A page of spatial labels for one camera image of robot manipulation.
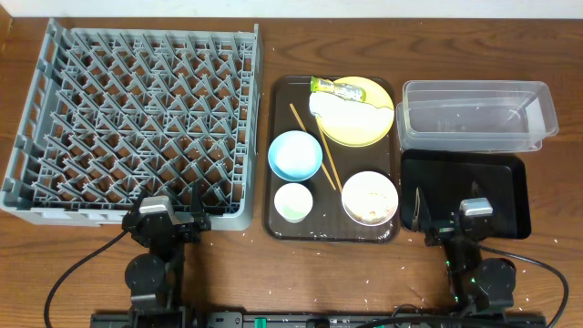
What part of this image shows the black waste tray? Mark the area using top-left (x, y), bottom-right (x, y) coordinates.
top-left (400, 149), bottom-right (532, 240)

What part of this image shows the green snack wrapper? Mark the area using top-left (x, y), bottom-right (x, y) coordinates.
top-left (310, 77), bottom-right (366, 102)

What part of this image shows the yellow round plate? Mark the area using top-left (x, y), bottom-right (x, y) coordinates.
top-left (317, 77), bottom-right (395, 148)

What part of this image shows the wooden chopstick left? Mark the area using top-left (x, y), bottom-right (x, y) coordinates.
top-left (289, 103), bottom-right (337, 190)

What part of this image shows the small white cup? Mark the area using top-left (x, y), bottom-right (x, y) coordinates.
top-left (273, 183), bottom-right (313, 223)

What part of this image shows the white napkin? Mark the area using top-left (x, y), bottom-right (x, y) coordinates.
top-left (309, 92), bottom-right (394, 118)

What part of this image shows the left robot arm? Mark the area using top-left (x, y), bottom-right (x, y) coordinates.
top-left (122, 190), bottom-right (211, 327)

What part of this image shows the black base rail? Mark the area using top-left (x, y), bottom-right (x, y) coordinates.
top-left (89, 312), bottom-right (547, 328)

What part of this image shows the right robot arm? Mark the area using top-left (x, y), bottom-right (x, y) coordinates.
top-left (412, 188), bottom-right (517, 316)

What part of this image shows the light blue bowl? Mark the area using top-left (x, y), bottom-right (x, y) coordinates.
top-left (268, 130), bottom-right (323, 182)

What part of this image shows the wooden chopstick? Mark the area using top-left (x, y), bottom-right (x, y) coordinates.
top-left (289, 103), bottom-right (337, 190)
top-left (315, 117), bottom-right (343, 194)

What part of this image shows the clear plastic waste bin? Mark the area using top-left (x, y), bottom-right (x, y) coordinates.
top-left (396, 80), bottom-right (559, 153)

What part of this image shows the wooden chopstick right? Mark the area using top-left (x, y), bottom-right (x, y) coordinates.
top-left (315, 117), bottom-right (343, 194)

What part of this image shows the dark brown serving tray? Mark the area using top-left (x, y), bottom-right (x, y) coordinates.
top-left (262, 76), bottom-right (401, 244)

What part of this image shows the grey plastic dishwasher rack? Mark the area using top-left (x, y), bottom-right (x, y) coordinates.
top-left (1, 20), bottom-right (263, 231)

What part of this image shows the white bowl with food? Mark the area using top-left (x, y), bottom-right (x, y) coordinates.
top-left (341, 171), bottom-right (399, 227)

